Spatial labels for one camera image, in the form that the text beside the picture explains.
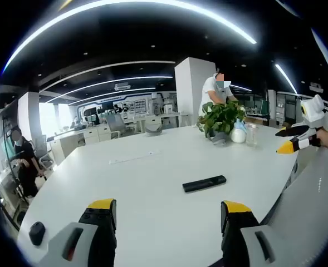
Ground white cabinet desk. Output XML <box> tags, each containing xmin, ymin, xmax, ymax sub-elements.
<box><xmin>50</xmin><ymin>123</ymin><xmax>113</xmax><ymax>165</ymax></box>

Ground white mesh chair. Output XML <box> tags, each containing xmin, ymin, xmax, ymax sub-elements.
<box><xmin>260</xmin><ymin>144</ymin><xmax>328</xmax><ymax>267</ymax></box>

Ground black computer mouse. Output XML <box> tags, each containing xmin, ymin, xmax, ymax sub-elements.
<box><xmin>29</xmin><ymin>221</ymin><xmax>46</xmax><ymax>246</ymax></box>

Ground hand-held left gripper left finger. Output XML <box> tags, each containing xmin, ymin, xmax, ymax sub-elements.
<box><xmin>37</xmin><ymin>198</ymin><xmax>118</xmax><ymax>267</ymax></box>

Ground background display shelves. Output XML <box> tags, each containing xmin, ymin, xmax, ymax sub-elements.
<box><xmin>68</xmin><ymin>91</ymin><xmax>178</xmax><ymax>117</ymax></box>

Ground green leafy potted plant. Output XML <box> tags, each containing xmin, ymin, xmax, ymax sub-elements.
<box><xmin>197</xmin><ymin>100</ymin><xmax>247</xmax><ymax>140</ymax></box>

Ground white office chair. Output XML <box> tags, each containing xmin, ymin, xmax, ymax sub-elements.
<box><xmin>35</xmin><ymin>135</ymin><xmax>56</xmax><ymax>179</ymax></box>

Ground black remote control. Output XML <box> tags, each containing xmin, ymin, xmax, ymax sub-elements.
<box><xmin>182</xmin><ymin>175</ymin><xmax>227</xmax><ymax>193</ymax></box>

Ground grey office chair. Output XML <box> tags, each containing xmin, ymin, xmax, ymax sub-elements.
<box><xmin>105</xmin><ymin>113</ymin><xmax>126</xmax><ymax>140</ymax></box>

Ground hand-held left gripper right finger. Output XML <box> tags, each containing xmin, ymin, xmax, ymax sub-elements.
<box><xmin>221</xmin><ymin>200</ymin><xmax>288</xmax><ymax>267</ymax></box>

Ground white spray bottle blue top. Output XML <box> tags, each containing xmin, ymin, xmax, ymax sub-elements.
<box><xmin>230</xmin><ymin>118</ymin><xmax>248</xmax><ymax>144</ymax></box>

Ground white office desk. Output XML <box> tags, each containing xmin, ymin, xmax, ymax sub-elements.
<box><xmin>121</xmin><ymin>111</ymin><xmax>181</xmax><ymax>134</ymax></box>

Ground short ceiling light strip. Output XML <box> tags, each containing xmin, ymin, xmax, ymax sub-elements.
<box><xmin>275</xmin><ymin>63</ymin><xmax>298</xmax><ymax>95</ymax></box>

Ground curved ceiling light strip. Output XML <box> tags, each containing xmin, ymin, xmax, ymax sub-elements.
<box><xmin>40</xmin><ymin>60</ymin><xmax>177</xmax><ymax>94</ymax></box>

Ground long ceiling light strip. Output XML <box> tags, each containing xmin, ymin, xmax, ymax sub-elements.
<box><xmin>2</xmin><ymin>0</ymin><xmax>258</xmax><ymax>76</ymax></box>

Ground clear glass jar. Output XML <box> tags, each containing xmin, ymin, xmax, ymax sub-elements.
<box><xmin>244</xmin><ymin>123</ymin><xmax>259</xmax><ymax>148</ymax></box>

